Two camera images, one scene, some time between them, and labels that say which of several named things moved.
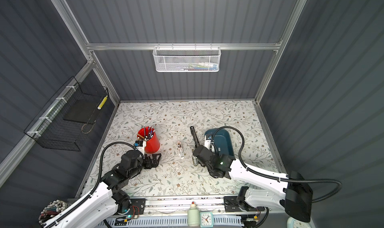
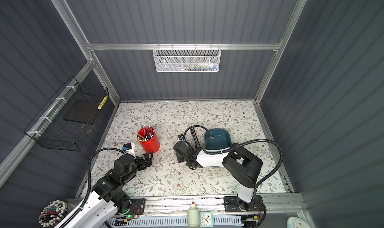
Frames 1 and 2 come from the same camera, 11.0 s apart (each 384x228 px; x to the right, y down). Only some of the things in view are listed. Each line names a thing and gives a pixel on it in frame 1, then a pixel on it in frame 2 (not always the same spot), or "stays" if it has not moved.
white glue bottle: [193, 216] stays
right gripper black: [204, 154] -> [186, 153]
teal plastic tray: [222, 141] stays
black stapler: [194, 136] stays
